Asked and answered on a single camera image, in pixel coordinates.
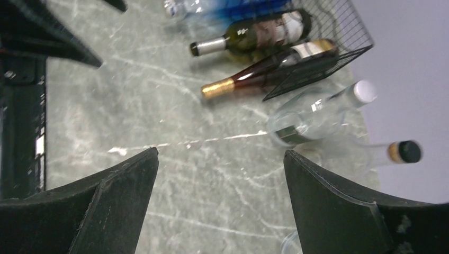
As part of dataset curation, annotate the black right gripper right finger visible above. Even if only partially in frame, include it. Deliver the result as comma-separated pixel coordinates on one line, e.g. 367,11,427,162
283,150,448,253

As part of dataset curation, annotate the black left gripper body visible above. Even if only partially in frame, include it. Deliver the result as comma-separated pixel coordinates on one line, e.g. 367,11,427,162
1,1,102,199

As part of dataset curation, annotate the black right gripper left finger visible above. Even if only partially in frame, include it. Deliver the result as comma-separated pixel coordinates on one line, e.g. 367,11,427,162
1,148,159,253

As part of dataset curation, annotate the clear frosted short bottle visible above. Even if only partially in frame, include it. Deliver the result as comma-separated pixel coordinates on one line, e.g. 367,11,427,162
315,137,423,173

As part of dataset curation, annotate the clear bottle red label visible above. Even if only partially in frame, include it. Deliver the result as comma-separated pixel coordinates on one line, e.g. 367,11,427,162
267,80,378,147

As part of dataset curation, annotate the amber bottle gold foil neck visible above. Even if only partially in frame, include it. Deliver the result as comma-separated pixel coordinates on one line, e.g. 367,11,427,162
201,39,340,99

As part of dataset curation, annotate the clear bottle with dark label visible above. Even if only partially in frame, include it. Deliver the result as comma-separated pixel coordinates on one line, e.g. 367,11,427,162
281,231,303,254

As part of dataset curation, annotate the dark bottle silver cap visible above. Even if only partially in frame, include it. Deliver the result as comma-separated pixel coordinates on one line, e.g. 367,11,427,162
189,8,312,57

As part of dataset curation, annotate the blue glass bottle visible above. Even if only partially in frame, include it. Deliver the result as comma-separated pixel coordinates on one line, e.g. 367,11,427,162
163,1,291,21

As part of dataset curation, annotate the black wire wine rack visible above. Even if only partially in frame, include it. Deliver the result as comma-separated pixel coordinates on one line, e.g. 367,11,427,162
263,0,374,101

